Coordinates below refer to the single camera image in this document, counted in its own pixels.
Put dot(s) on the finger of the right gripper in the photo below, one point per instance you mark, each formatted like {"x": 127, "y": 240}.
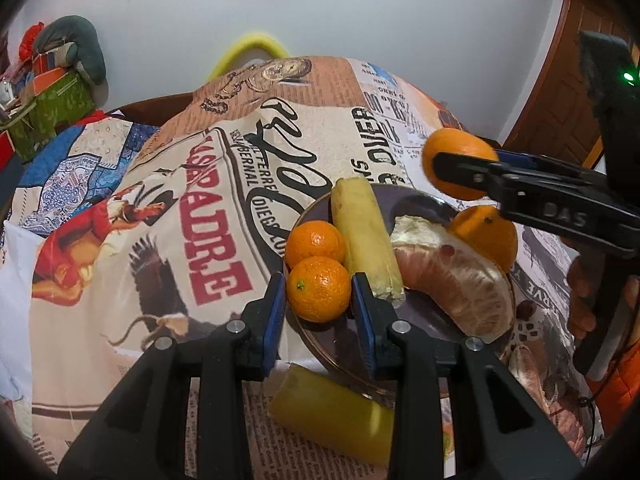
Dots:
{"x": 534, "y": 162}
{"x": 470, "y": 172}

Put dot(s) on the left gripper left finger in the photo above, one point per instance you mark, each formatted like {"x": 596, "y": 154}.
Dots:
{"x": 139, "y": 431}

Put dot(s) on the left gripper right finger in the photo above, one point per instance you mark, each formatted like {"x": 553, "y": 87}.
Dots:
{"x": 499, "y": 430}

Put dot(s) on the large orange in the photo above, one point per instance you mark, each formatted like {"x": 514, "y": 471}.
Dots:
{"x": 458, "y": 142}
{"x": 488, "y": 233}

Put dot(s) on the smaller pomelo segment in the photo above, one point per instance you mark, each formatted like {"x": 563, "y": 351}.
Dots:
{"x": 530, "y": 364}

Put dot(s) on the large pomelo segment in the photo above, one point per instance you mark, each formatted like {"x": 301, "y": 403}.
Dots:
{"x": 468, "y": 287}

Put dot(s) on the sugarcane piece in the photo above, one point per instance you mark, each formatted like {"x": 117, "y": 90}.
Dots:
{"x": 356, "y": 215}
{"x": 333, "y": 416}

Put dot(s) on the small tangerine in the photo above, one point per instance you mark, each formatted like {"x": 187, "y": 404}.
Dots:
{"x": 315, "y": 238}
{"x": 318, "y": 289}

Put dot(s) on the person right hand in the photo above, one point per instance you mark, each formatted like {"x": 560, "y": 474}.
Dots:
{"x": 581, "y": 321}

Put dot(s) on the brown wooden door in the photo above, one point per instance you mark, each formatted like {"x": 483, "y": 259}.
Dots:
{"x": 557, "y": 119}

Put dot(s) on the red jujube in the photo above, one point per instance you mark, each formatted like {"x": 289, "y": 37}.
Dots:
{"x": 526, "y": 309}

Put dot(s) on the orange jacket sleeve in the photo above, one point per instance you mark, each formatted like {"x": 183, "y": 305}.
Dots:
{"x": 616, "y": 396}

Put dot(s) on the blue patchwork quilt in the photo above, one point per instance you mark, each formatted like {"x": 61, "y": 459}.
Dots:
{"x": 79, "y": 168}

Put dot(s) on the red box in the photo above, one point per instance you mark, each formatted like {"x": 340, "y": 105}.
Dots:
{"x": 7, "y": 149}

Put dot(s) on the green patterned box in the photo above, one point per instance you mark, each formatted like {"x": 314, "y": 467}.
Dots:
{"x": 58, "y": 107}

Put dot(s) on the grey neck pillow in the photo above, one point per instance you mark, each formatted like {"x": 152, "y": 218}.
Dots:
{"x": 74, "y": 42}

